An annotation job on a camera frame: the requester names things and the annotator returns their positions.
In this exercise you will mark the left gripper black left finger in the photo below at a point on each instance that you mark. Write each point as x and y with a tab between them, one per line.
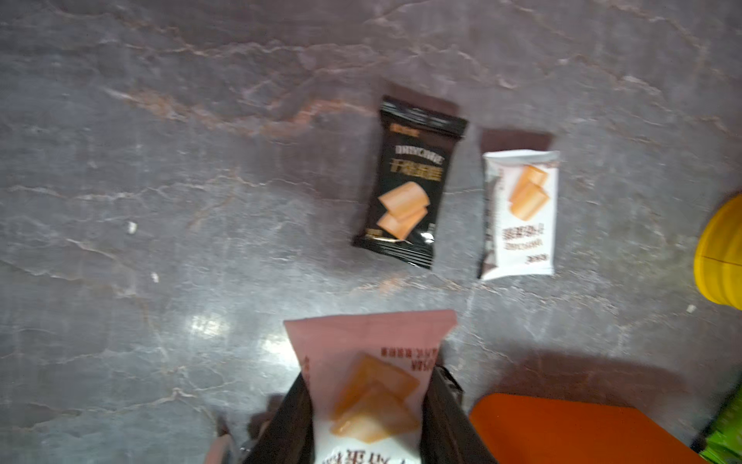
284	432

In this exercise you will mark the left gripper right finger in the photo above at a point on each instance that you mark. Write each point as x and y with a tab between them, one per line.
447	434

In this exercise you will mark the orange plastic storage box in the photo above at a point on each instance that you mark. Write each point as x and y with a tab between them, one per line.
524	429

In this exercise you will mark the white cookie packet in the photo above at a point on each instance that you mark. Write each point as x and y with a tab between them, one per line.
522	202
367	376

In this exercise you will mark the black cookie packet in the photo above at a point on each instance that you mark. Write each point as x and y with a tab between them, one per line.
416	151

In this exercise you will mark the beige small stapler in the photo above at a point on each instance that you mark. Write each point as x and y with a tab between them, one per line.
223	450

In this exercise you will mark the yellow pen holder bucket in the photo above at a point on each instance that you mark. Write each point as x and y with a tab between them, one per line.
717	263

